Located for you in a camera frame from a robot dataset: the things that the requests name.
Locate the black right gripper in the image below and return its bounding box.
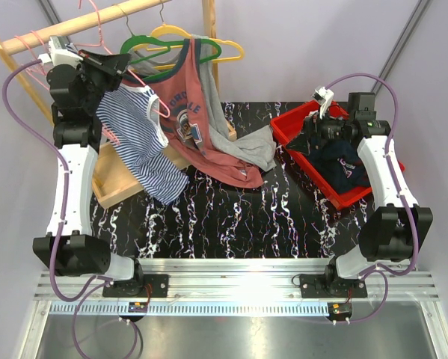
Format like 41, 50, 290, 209
285, 105, 353, 156

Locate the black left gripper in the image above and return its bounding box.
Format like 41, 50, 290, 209
73, 49, 131, 114

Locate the navy maroon tank top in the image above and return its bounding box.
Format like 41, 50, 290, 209
307, 140, 370, 194

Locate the blue striped tank top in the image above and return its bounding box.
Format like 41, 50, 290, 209
96, 85, 188, 205

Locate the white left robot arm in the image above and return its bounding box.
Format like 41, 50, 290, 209
32, 50, 145, 297

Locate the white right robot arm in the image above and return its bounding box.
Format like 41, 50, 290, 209
288, 87, 433, 298

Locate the green hanger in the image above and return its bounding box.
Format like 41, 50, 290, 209
120, 34, 216, 82

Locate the grey tank top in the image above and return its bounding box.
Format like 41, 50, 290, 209
126, 34, 277, 173

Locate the yellow hanger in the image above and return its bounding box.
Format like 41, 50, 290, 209
150, 0, 245, 77

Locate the salmon pink tank top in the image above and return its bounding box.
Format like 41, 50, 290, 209
138, 39, 263, 188

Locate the red plastic bin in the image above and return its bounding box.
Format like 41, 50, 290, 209
271, 102, 416, 209

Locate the wooden clothes rack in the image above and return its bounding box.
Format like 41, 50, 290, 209
0, 1, 221, 221

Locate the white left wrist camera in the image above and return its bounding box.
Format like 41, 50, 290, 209
37, 35, 83, 67

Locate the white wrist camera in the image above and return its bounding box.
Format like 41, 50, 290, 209
37, 35, 83, 67
313, 87, 334, 120

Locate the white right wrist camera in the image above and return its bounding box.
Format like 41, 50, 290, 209
313, 87, 334, 120

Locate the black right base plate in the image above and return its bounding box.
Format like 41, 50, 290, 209
298, 274, 368, 299

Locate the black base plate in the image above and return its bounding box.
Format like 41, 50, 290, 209
298, 274, 368, 299
102, 274, 170, 298

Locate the aluminium mounting rail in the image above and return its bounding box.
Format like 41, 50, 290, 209
17, 259, 448, 358

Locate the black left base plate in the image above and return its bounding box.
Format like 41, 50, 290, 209
102, 274, 170, 298

